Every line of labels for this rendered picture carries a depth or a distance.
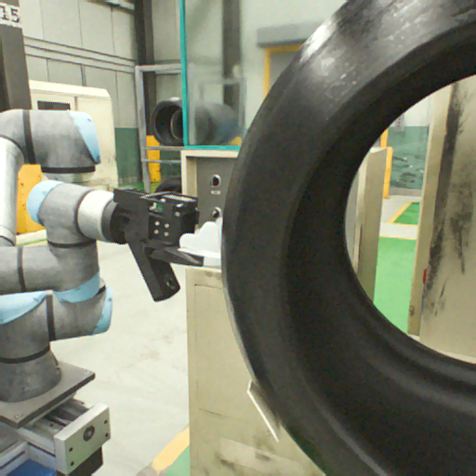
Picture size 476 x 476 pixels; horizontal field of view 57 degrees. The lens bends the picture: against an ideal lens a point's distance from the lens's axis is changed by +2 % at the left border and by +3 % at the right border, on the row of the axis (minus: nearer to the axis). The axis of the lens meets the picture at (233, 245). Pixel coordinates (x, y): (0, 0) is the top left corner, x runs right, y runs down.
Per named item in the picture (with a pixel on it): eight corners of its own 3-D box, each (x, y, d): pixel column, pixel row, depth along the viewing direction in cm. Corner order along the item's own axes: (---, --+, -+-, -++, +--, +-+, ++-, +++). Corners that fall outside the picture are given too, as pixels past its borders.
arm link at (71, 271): (31, 288, 76) (22, 230, 72) (99, 281, 80) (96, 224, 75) (28, 312, 69) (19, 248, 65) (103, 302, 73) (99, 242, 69)
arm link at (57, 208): (64, 220, 76) (59, 172, 73) (114, 234, 72) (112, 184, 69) (25, 234, 70) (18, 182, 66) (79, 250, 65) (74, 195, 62)
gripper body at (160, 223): (175, 205, 56) (101, 189, 60) (171, 268, 58) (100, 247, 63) (204, 198, 62) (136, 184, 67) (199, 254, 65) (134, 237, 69)
